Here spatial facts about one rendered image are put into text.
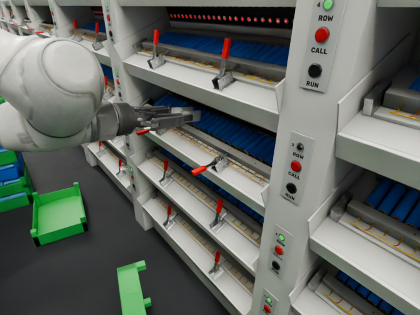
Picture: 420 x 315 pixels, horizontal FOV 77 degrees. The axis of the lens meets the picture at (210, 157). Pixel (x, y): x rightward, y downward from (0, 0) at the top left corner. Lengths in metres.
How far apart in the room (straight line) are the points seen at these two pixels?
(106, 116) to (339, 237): 0.49
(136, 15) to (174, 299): 0.92
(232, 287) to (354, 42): 0.70
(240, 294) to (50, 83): 0.70
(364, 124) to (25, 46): 0.46
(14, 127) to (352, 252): 0.59
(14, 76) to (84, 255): 0.90
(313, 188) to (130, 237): 0.93
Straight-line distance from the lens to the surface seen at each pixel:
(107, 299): 1.07
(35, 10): 2.28
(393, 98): 0.43
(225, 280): 0.87
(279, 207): 0.51
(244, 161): 0.59
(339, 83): 0.39
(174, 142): 0.76
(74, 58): 0.41
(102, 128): 0.60
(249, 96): 0.50
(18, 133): 0.56
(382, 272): 0.49
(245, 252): 0.70
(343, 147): 0.41
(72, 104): 0.41
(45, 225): 1.43
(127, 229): 1.28
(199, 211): 0.79
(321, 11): 0.40
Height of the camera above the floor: 0.86
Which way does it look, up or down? 29 degrees down
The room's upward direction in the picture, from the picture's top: 1 degrees clockwise
